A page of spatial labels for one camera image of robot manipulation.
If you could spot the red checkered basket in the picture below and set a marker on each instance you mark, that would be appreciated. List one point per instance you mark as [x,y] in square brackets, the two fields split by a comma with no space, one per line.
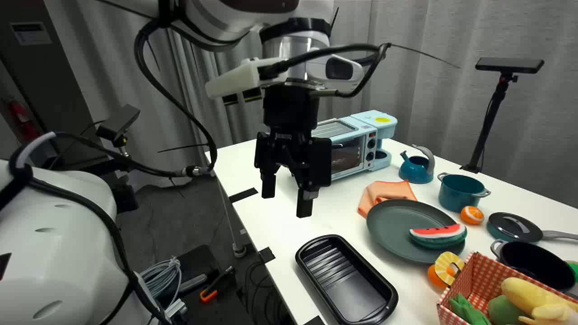
[481,274]

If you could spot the orange cloth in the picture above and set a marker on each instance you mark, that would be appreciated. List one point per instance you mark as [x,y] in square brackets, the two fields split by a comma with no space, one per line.
[385,192]

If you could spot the green pear plushie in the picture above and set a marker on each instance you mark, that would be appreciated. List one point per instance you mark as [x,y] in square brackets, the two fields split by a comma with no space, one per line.
[503,312]

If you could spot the orange fruit plushie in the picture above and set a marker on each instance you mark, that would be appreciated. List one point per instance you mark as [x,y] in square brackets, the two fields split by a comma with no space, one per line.
[434,279]
[472,216]

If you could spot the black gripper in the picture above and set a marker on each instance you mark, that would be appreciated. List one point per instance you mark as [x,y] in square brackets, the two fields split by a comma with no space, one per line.
[291,115]

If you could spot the black oblong tray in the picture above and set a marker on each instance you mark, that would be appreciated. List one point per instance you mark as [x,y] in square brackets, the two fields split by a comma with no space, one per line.
[345,281]

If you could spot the teal cup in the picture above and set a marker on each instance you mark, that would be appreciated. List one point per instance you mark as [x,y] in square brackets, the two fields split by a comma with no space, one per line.
[416,173]

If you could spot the gray plate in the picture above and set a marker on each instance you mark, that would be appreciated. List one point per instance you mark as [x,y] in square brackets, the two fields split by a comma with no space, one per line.
[391,228]

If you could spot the black floor device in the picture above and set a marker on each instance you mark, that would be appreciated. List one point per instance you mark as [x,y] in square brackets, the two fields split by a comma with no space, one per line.
[199,265]

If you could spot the watermelon slice plushie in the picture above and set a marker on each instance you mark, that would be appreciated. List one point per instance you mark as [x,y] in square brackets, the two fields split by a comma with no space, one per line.
[436,232]

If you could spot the green leafy plushie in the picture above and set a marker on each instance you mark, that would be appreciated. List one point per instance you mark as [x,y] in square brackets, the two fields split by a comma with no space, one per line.
[466,308]

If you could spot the gray curtain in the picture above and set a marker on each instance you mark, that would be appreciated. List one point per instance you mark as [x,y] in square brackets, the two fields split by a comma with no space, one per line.
[421,91]

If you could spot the yellow banana plushie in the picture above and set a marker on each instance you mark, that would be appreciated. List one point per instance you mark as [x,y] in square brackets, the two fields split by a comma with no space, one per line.
[530,295]

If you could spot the white label plate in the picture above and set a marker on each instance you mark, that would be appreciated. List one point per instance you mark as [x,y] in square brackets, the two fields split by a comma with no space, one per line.
[31,33]

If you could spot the teal toy pot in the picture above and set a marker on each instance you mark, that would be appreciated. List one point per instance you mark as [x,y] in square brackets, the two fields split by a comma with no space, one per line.
[457,192]

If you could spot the green yellow toy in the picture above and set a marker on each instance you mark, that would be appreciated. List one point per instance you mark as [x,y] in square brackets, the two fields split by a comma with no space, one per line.
[573,272]

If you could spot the black camera on clamp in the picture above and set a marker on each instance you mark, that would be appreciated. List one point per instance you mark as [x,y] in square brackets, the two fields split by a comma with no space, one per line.
[118,124]

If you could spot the red wall fixture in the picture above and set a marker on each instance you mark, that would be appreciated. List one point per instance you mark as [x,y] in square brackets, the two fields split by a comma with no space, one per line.
[24,124]

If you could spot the black tripod stand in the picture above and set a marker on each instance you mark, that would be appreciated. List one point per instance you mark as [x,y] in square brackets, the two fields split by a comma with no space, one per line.
[494,109]

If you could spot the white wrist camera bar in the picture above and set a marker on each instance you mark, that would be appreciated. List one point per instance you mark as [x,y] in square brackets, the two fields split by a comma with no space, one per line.
[235,79]

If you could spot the black tape strip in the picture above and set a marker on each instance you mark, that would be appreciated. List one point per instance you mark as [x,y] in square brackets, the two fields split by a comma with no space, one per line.
[244,194]
[266,256]

